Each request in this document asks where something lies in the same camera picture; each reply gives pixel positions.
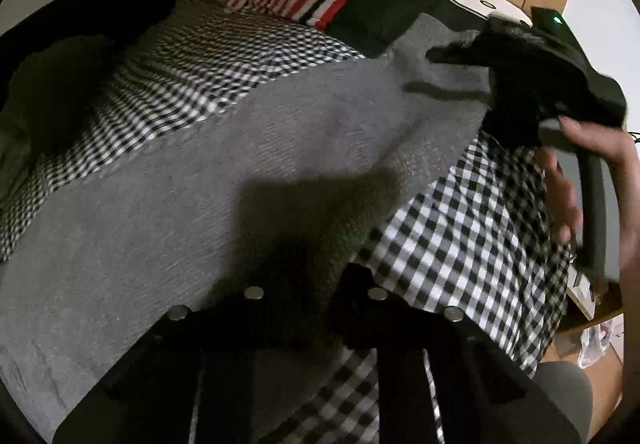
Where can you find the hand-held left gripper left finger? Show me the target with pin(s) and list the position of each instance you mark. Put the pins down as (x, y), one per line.
(257, 316)

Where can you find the person's right hand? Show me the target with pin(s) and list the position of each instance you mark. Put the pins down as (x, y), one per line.
(570, 194)

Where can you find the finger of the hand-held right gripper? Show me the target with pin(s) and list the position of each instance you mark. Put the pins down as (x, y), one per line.
(462, 53)

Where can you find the pink white plastic bag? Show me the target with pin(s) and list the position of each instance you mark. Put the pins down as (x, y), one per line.
(597, 344)

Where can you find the grey knit sweater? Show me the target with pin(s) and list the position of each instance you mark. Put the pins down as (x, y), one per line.
(200, 184)

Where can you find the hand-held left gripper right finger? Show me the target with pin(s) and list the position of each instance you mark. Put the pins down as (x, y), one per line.
(361, 316)

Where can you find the person's right forearm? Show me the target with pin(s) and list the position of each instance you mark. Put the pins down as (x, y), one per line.
(629, 249)

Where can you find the person's grey trouser leg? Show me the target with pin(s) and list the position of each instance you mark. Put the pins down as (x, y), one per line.
(565, 399)

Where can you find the black white checkered bedsheet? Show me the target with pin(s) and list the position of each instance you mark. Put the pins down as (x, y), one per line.
(475, 234)

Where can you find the dark olive garment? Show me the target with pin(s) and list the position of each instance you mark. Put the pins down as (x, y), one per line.
(50, 99)

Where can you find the black cushion with cat print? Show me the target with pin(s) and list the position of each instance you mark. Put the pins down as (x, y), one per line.
(390, 9)

